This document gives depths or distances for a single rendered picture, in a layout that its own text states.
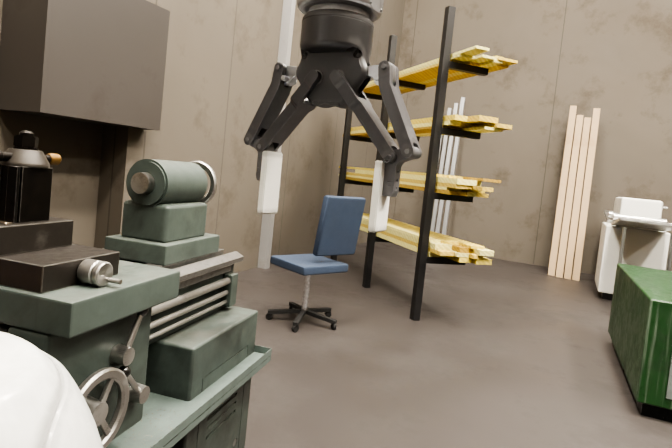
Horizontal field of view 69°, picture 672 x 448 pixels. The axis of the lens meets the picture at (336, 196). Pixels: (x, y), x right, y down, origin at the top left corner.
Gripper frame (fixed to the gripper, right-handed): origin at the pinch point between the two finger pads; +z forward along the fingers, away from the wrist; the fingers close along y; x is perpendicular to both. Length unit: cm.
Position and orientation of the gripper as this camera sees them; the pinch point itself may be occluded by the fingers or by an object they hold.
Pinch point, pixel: (319, 211)
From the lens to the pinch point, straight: 52.4
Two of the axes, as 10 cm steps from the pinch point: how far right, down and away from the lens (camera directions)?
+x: 4.8, 0.0, 8.8
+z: -1.0, 9.9, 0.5
